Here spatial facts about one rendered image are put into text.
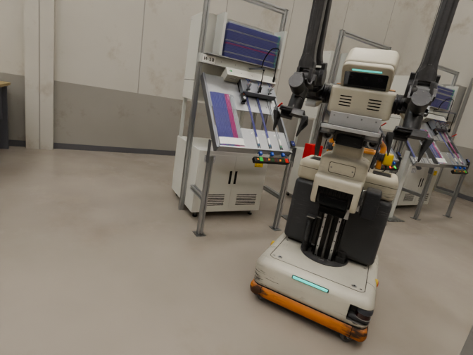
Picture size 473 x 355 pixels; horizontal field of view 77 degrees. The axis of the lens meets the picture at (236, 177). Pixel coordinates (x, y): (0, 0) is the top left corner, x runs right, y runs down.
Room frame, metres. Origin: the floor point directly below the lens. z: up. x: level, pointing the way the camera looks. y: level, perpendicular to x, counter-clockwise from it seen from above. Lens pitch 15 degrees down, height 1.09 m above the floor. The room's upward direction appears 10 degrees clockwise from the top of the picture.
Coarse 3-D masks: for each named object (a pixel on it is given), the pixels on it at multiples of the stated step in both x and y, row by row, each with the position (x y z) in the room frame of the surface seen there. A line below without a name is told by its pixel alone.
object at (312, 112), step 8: (328, 56) 3.46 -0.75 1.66; (328, 64) 3.44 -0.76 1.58; (328, 72) 3.45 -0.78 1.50; (336, 72) 3.51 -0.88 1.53; (304, 104) 3.65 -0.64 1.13; (320, 104) 3.45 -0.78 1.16; (312, 112) 3.51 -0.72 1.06; (296, 128) 3.71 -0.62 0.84; (312, 128) 3.47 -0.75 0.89; (312, 136) 3.45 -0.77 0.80
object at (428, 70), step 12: (444, 0) 1.12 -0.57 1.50; (456, 0) 1.11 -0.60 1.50; (444, 12) 1.11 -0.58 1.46; (444, 24) 1.11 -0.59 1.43; (432, 36) 1.12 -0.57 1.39; (444, 36) 1.11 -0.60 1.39; (432, 48) 1.12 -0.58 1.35; (432, 60) 1.11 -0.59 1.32; (420, 72) 1.12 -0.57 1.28; (432, 72) 1.11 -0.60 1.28; (420, 84) 1.13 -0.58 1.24; (432, 84) 1.10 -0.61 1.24
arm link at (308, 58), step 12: (324, 0) 1.29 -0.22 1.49; (312, 12) 1.30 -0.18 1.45; (324, 12) 1.32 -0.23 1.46; (312, 24) 1.29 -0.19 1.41; (312, 36) 1.29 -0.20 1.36; (312, 48) 1.29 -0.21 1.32; (300, 60) 1.31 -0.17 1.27; (312, 60) 1.28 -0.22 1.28; (300, 72) 1.31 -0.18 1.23; (312, 72) 1.28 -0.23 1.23
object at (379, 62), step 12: (360, 48) 1.44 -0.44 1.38; (348, 60) 1.40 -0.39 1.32; (360, 60) 1.38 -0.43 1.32; (372, 60) 1.36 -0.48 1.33; (384, 60) 1.35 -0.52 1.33; (396, 60) 1.35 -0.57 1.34; (348, 72) 1.40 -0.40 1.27; (360, 72) 1.37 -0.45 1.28; (372, 72) 1.35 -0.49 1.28; (384, 72) 1.33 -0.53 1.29; (348, 84) 1.43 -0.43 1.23; (360, 84) 1.41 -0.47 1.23; (372, 84) 1.38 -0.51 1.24; (384, 84) 1.36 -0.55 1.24
